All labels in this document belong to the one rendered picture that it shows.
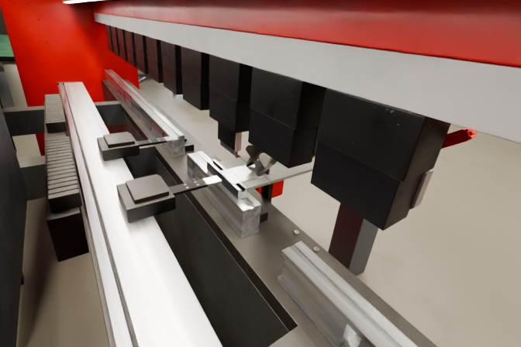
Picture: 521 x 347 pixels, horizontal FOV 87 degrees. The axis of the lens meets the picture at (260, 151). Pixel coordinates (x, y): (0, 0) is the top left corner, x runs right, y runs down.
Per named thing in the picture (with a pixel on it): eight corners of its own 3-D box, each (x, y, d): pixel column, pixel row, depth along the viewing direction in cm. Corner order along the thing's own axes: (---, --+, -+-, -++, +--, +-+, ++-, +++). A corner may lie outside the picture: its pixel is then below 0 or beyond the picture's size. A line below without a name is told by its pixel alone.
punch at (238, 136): (240, 157, 77) (242, 125, 73) (234, 158, 75) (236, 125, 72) (223, 144, 84) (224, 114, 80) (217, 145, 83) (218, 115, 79)
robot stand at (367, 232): (344, 253, 196) (371, 155, 164) (364, 272, 182) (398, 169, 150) (325, 261, 187) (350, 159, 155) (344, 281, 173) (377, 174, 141)
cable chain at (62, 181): (83, 206, 64) (80, 191, 62) (51, 214, 61) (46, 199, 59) (70, 147, 91) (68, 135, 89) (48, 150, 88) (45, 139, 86)
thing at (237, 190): (246, 197, 79) (247, 187, 77) (237, 199, 77) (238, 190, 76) (215, 166, 93) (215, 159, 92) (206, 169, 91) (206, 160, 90)
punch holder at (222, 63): (263, 129, 71) (270, 63, 64) (236, 134, 66) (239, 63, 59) (234, 112, 82) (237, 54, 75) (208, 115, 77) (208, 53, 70)
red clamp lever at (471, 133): (475, 124, 37) (408, 146, 45) (463, 128, 35) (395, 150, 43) (481, 136, 37) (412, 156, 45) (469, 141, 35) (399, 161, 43)
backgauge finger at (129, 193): (229, 194, 77) (229, 178, 75) (128, 223, 62) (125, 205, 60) (210, 174, 85) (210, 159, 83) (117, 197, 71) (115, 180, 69)
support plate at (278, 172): (313, 170, 92) (314, 168, 92) (248, 190, 78) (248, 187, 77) (280, 150, 105) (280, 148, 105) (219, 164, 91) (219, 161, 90)
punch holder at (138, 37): (164, 73, 129) (162, 36, 122) (145, 74, 124) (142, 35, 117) (154, 68, 140) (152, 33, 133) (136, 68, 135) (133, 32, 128)
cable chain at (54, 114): (67, 131, 102) (65, 121, 101) (47, 133, 99) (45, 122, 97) (61, 101, 134) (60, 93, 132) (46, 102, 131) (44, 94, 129)
